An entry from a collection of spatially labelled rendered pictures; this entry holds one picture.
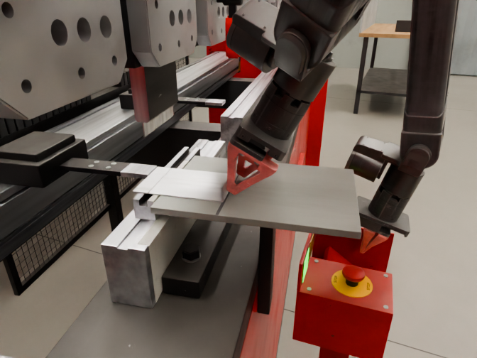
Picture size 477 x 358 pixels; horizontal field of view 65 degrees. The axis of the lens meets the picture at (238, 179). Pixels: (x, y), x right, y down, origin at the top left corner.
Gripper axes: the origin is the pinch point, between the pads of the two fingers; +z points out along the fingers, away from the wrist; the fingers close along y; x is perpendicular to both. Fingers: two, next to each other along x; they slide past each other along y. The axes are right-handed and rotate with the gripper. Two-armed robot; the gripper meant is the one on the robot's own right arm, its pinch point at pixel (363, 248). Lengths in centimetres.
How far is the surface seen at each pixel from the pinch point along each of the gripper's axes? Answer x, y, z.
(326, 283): 11.8, 5.3, 2.1
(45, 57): 47, 33, -35
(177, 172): 20.6, 33.9, -13.4
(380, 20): -711, 4, 0
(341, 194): 19.1, 10.3, -19.4
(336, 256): -2.0, 3.6, 6.1
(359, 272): 10.6, 1.0, -2.1
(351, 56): -713, 29, 74
